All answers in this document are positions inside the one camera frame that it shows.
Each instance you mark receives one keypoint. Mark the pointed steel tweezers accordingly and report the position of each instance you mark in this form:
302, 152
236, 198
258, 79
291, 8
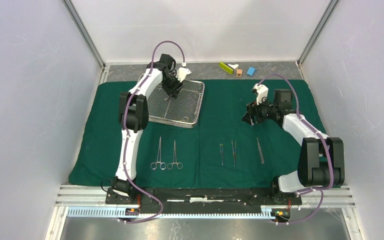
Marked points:
234, 151

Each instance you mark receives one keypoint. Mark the green surgical cloth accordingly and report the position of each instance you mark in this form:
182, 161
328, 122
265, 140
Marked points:
198, 148

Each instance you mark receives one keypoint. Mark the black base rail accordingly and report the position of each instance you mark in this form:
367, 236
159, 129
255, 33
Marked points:
203, 202

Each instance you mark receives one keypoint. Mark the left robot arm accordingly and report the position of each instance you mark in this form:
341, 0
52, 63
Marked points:
133, 116

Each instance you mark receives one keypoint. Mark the blue small block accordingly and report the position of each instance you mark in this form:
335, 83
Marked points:
251, 71

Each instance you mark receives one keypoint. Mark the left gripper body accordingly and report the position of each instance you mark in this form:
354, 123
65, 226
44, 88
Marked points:
171, 85

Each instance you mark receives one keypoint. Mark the yellow-green lego brick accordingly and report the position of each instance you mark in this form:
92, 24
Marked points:
227, 68

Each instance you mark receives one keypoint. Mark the brown wooden cube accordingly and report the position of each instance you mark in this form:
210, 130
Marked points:
239, 73

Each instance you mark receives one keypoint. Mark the steel forceps with ring handles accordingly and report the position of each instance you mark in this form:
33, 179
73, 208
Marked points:
159, 163

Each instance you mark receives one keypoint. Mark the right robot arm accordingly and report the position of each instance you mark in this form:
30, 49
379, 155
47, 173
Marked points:
321, 164

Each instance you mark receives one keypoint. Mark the white small block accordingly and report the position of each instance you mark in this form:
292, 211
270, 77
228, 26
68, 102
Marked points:
234, 67

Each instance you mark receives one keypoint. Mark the metal mesh instrument tray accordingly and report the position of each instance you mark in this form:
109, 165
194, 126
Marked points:
171, 112

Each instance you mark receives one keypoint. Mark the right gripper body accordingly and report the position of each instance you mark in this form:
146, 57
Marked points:
263, 111

